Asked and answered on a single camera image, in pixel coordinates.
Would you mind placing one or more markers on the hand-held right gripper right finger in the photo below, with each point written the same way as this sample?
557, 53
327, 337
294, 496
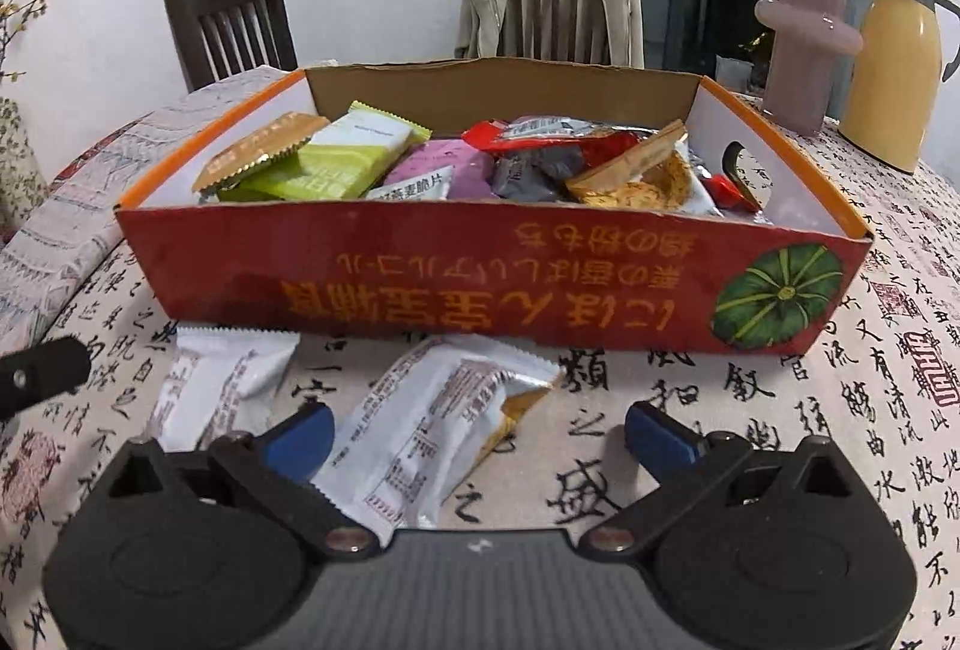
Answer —
660, 440

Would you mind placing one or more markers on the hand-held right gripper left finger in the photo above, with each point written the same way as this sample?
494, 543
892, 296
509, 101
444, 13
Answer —
304, 440

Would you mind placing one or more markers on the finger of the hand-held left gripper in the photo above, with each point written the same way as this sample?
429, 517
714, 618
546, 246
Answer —
41, 376

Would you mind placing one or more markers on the orange white cookie snack packet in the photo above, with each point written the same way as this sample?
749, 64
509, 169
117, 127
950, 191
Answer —
435, 425

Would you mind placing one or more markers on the red cardboard box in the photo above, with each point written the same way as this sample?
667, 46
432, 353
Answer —
450, 275

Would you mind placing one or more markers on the silver white snack packet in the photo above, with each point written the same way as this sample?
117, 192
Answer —
696, 196

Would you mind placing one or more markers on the orange gold cookie packet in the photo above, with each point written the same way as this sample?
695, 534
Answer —
630, 193

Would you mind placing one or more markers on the small red snack packet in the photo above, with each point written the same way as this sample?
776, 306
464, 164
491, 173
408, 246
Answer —
731, 191

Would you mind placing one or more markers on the green snack packet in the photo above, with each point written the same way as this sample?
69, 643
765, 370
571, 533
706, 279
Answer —
337, 163

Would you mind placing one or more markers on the grey snack packet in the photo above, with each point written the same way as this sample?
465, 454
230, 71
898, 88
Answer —
532, 178

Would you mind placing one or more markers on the gold striped snack packet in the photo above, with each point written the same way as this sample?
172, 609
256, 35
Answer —
255, 151

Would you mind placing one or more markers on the pink snack packet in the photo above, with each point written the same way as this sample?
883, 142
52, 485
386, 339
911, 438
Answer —
442, 166

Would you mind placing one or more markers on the red silver snack packet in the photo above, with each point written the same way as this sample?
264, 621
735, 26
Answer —
480, 136

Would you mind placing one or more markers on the floral ceramic vase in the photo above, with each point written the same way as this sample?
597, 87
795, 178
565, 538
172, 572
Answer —
19, 170

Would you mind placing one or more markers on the red patterned tablecloth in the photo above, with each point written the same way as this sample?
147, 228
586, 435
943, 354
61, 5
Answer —
82, 159

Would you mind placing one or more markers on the small white container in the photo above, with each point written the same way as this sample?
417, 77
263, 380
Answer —
739, 73

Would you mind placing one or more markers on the dark wooden chair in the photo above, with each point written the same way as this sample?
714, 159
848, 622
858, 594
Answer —
225, 28

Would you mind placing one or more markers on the pink vase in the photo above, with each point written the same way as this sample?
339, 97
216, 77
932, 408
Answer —
802, 65

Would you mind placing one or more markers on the yellow thermos jug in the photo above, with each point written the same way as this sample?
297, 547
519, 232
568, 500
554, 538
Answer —
892, 80

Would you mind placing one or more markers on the wooden slat chair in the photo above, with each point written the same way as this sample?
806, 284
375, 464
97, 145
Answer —
551, 13

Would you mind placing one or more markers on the chair draped with beige jacket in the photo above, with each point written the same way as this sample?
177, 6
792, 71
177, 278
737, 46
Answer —
480, 5

